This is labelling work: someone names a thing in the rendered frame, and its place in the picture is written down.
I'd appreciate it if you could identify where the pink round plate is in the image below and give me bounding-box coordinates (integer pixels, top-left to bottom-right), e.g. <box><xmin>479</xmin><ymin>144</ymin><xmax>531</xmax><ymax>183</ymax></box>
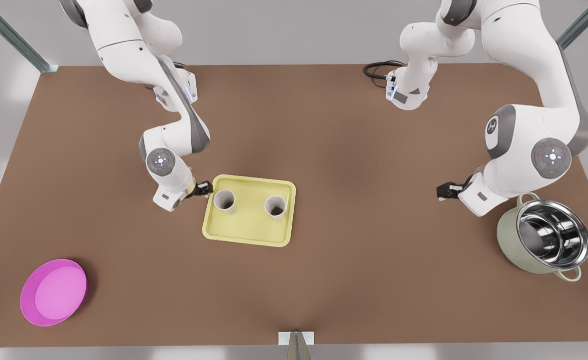
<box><xmin>20</xmin><ymin>259</ymin><xmax>89</xmax><ymax>328</ymax></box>

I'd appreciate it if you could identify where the white IKEA cup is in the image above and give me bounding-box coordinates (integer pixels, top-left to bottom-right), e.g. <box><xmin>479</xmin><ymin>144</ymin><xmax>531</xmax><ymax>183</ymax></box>
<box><xmin>213</xmin><ymin>189</ymin><xmax>238</xmax><ymax>216</ymax></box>
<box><xmin>264</xmin><ymin>195</ymin><xmax>288</xmax><ymax>222</ymax></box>

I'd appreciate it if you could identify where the yellow rectangular tray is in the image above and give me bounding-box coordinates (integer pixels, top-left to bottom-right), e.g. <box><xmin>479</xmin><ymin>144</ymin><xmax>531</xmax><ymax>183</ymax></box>
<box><xmin>202</xmin><ymin>174</ymin><xmax>297</xmax><ymax>248</ymax></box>

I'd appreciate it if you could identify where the green pot with steel interior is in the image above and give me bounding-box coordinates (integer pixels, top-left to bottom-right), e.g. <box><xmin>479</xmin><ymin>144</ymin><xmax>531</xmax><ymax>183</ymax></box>
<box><xmin>497</xmin><ymin>192</ymin><xmax>588</xmax><ymax>283</ymax></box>

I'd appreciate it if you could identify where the silver frame post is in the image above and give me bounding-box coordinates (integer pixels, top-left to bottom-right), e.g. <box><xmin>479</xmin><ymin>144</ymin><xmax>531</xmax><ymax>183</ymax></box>
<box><xmin>556</xmin><ymin>0</ymin><xmax>588</xmax><ymax>51</ymax></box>
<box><xmin>0</xmin><ymin>0</ymin><xmax>59</xmax><ymax>75</ymax></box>
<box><xmin>278</xmin><ymin>330</ymin><xmax>315</xmax><ymax>360</ymax></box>

